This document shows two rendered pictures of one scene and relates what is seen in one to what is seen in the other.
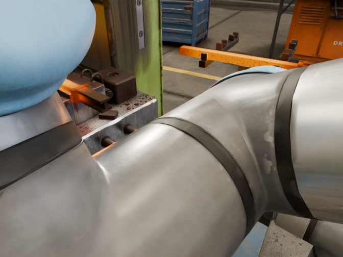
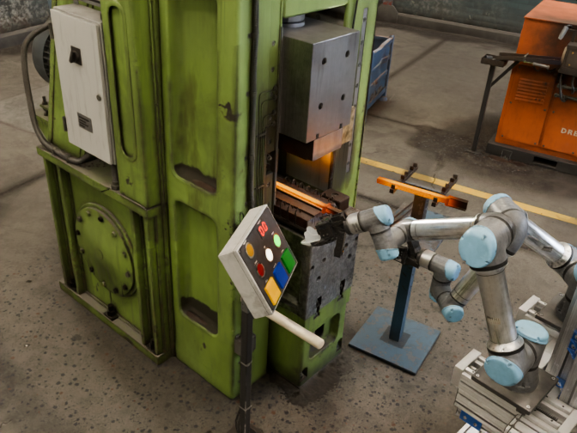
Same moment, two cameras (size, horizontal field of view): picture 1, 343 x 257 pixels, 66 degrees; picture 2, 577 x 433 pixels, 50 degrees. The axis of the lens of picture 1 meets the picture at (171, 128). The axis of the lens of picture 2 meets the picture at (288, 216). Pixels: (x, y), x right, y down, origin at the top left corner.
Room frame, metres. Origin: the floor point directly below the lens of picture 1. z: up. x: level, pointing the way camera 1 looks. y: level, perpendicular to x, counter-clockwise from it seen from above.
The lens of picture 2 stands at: (-1.79, 0.40, 2.38)
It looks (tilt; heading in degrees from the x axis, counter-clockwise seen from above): 31 degrees down; 0
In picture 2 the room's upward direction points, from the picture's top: 3 degrees clockwise
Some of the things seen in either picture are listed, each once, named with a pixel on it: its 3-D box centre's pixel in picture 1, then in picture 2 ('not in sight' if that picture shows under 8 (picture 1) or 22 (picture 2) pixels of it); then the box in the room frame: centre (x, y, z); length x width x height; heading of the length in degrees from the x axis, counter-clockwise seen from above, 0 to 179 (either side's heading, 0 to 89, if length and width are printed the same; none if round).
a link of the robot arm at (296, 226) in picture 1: (296, 204); (428, 259); (0.26, -0.18, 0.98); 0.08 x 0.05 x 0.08; 141
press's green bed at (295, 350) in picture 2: not in sight; (284, 313); (0.76, 0.38, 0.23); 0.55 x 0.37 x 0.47; 51
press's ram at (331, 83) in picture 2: not in sight; (300, 72); (0.74, 0.38, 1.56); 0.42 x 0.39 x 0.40; 51
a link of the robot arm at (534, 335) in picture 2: not in sight; (526, 342); (-0.21, -0.44, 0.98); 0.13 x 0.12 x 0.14; 139
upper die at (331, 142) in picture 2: not in sight; (290, 129); (0.71, 0.40, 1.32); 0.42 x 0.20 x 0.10; 51
